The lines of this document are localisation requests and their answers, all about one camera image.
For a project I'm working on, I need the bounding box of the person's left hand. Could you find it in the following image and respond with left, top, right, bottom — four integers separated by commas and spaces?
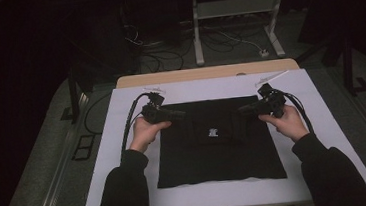
125, 113, 175, 156

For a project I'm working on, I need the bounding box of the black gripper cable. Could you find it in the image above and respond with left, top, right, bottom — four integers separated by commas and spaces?
115, 91, 158, 157
282, 90, 315, 138

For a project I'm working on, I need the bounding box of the white metal desk frame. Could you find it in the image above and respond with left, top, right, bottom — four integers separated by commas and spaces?
177, 0, 292, 68

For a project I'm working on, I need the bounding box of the tangle of black floor cables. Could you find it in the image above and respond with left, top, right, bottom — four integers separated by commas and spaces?
123, 11, 262, 76

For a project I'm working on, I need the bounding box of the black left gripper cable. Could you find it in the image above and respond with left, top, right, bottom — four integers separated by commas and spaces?
115, 91, 158, 157

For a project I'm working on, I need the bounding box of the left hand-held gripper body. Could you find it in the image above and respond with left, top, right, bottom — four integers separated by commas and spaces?
138, 83, 174, 127

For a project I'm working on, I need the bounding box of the black t-shirt with white print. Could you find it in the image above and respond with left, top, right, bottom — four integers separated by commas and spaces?
150, 93, 288, 190

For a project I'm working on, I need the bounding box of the black metal stand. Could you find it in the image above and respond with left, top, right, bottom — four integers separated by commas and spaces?
294, 30, 366, 102
56, 61, 101, 126

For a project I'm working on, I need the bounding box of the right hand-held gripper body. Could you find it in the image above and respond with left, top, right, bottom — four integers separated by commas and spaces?
253, 70, 295, 121

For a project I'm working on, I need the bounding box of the thin black floor cable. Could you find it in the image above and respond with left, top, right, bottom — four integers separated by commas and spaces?
81, 91, 117, 137

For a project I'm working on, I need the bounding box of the white floor cable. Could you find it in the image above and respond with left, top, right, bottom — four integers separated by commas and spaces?
219, 25, 265, 57

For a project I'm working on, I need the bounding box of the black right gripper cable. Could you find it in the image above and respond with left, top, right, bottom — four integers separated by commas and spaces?
282, 90, 315, 138

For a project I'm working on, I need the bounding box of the person's right hand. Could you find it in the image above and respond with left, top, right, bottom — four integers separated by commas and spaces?
257, 102, 311, 146

